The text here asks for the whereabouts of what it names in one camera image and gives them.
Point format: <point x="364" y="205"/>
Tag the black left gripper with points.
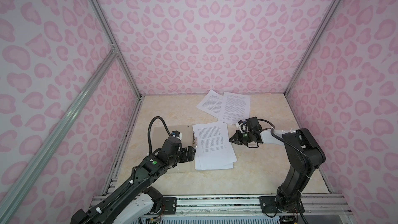
<point x="191" y="153"/>

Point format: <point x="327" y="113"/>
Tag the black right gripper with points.
<point x="236" y="137"/>

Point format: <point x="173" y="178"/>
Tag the white text sheet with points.
<point x="211" y="103"/>
<point x="214" y="147"/>

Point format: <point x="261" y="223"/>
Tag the beige cardboard folder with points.
<point x="169" y="147"/>

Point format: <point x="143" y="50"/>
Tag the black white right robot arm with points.
<point x="305" y="157"/>

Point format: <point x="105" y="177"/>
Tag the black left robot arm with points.
<point x="142" y="177"/>

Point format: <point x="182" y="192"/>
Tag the metal folder clip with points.
<point x="195" y="140"/>

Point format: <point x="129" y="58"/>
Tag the aluminium diagonal brace left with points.
<point x="31" y="173"/>

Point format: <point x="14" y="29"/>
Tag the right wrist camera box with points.
<point x="249" y="125"/>

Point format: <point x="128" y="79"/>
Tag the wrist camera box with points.
<point x="177" y="135"/>
<point x="249" y="125"/>

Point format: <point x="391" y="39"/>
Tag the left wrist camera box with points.
<point x="177" y="135"/>

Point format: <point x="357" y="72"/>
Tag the black left mount plate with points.
<point x="169" y="205"/>

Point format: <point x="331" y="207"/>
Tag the black mount plate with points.
<point x="276" y="205"/>
<point x="169" y="205"/>

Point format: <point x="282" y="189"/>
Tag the black right mount plate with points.
<point x="276" y="205"/>

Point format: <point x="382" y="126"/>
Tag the aluminium floor rail left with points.
<point x="115" y="169"/>

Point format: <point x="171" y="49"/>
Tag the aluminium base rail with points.
<point x="245" y="209"/>

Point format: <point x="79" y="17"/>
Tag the aluminium frame post right corner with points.
<point x="325" y="21"/>

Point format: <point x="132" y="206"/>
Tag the aluminium frame post corner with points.
<point x="105" y="25"/>
<point x="325" y="21"/>

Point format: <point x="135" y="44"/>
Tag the aluminium frame post left corner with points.
<point x="105" y="25"/>

